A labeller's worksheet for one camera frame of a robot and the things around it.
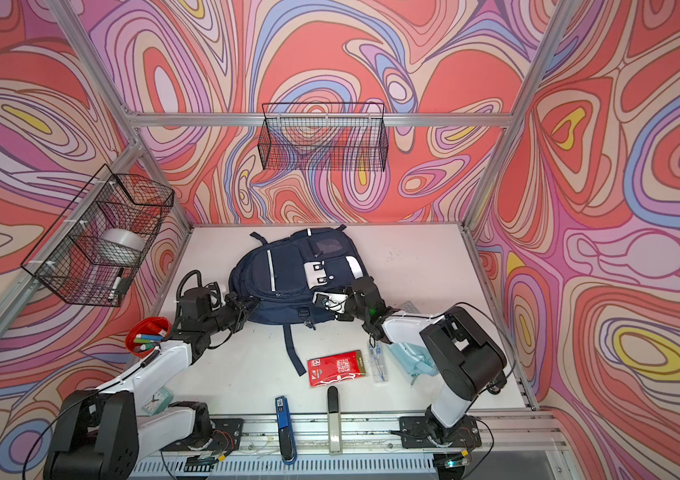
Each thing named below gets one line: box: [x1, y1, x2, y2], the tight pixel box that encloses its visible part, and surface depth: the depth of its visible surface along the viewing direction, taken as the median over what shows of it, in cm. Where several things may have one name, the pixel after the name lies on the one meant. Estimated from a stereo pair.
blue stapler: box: [275, 396, 298, 466], surface depth 74 cm
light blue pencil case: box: [387, 342, 439, 385], surface depth 84 cm
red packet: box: [307, 350, 367, 387], surface depth 86 cm
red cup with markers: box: [125, 316, 173, 359], surface depth 80 cm
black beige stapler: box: [327, 386, 341, 453], surface depth 75 cm
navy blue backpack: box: [229, 225, 368, 376], surface depth 94 cm
